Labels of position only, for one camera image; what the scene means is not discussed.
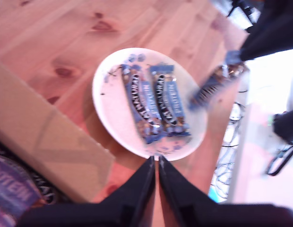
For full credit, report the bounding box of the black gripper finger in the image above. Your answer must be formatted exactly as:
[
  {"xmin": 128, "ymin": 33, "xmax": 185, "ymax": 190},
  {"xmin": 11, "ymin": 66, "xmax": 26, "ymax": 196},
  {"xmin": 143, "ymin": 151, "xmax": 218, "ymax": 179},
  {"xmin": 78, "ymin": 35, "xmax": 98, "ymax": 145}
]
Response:
[
  {"xmin": 158, "ymin": 156, "xmax": 219, "ymax": 227},
  {"xmin": 240, "ymin": 16, "xmax": 277, "ymax": 55},
  {"xmin": 242, "ymin": 27, "xmax": 283, "ymax": 60},
  {"xmin": 100, "ymin": 155, "xmax": 156, "ymax": 227}
]

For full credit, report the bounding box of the blue black snack bar carton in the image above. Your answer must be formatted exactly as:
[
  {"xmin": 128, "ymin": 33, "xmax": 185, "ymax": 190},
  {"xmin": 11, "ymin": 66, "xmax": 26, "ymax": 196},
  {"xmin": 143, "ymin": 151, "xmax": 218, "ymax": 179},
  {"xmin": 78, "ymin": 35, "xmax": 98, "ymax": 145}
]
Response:
[{"xmin": 0, "ymin": 60, "xmax": 116, "ymax": 206}]

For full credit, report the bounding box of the white plate blue floral print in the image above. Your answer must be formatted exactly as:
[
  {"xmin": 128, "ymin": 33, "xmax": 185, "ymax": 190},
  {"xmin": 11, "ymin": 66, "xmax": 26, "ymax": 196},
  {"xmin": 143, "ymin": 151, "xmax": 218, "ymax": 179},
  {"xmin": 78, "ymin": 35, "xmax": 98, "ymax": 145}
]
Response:
[{"xmin": 91, "ymin": 47, "xmax": 208, "ymax": 162}]

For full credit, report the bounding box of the black metal stand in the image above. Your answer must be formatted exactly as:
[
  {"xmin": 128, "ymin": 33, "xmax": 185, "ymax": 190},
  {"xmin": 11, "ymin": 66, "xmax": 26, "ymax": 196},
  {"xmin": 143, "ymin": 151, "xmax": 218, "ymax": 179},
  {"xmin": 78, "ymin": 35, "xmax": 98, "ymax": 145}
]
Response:
[{"xmin": 228, "ymin": 0, "xmax": 262, "ymax": 26}]

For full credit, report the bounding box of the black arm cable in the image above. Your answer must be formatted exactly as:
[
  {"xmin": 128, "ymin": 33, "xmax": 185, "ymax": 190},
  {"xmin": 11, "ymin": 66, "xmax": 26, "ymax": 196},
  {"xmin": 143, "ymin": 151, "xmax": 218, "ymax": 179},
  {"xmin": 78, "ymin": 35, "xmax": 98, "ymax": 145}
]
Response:
[{"xmin": 266, "ymin": 144, "xmax": 293, "ymax": 177}]

